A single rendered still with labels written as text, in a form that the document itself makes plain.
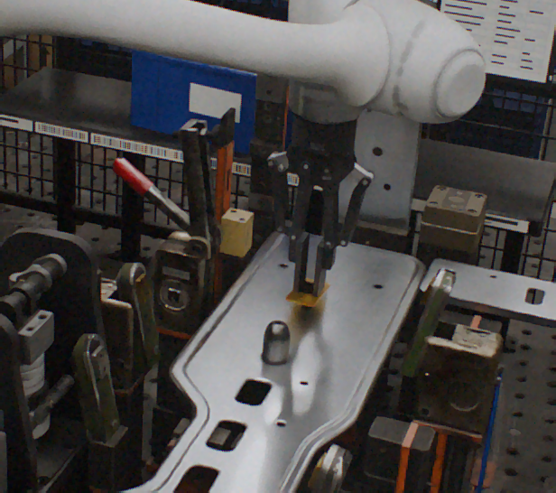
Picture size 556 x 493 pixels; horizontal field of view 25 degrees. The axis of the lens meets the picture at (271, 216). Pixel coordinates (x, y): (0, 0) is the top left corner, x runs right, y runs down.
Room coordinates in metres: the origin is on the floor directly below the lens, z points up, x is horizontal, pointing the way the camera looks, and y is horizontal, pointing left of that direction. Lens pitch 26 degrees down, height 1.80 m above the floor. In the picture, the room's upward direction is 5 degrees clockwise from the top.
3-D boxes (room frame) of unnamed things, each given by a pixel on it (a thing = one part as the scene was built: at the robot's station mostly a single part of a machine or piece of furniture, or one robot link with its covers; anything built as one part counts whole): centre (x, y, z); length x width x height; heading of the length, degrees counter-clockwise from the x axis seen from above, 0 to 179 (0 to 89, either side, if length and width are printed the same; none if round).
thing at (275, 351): (1.24, -0.02, 1.02); 0.03 x 0.03 x 0.07
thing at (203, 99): (1.85, 0.07, 1.10); 0.30 x 0.17 x 0.13; 68
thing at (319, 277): (1.36, -0.07, 1.06); 0.03 x 0.01 x 0.07; 164
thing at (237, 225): (1.47, 0.04, 0.88); 0.04 x 0.04 x 0.36; 74
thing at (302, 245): (1.37, -0.04, 1.06); 0.03 x 0.01 x 0.07; 164
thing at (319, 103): (1.36, -0.05, 1.29); 0.09 x 0.09 x 0.06
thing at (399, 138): (1.61, -0.14, 1.17); 0.12 x 0.01 x 0.34; 74
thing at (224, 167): (1.50, 0.07, 0.95); 0.03 x 0.01 x 0.50; 164
